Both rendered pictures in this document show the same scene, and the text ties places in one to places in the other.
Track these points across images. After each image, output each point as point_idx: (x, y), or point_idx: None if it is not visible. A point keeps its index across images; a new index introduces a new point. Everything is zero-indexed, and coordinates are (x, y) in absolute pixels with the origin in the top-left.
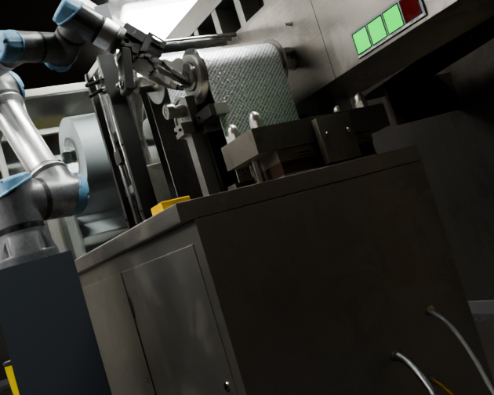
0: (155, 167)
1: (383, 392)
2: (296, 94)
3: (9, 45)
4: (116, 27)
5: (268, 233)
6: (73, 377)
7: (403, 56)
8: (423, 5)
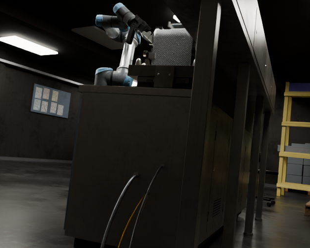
0: None
1: (124, 186)
2: None
3: (96, 20)
4: (129, 16)
5: (106, 106)
6: None
7: (227, 44)
8: None
